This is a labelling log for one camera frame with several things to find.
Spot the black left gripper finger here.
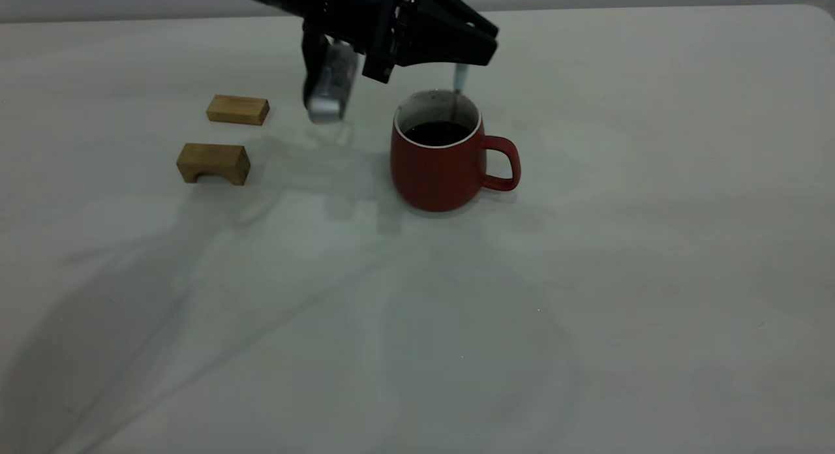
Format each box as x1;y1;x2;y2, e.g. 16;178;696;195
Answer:
421;0;500;45
397;31;498;68

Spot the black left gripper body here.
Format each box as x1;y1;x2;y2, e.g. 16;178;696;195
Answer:
361;0;431;85

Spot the metal spoon light blue handle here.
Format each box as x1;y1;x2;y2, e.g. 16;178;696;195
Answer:
452;63;468;115

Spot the red ceramic mug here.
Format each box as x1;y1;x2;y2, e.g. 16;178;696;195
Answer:
390;90;522;213

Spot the flat wooden block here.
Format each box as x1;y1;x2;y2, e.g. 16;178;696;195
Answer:
207;95;270;126

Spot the arched wooden block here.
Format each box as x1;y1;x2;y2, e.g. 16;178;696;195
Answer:
176;143;251;186

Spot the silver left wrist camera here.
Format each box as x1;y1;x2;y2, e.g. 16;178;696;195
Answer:
301;22;361;124

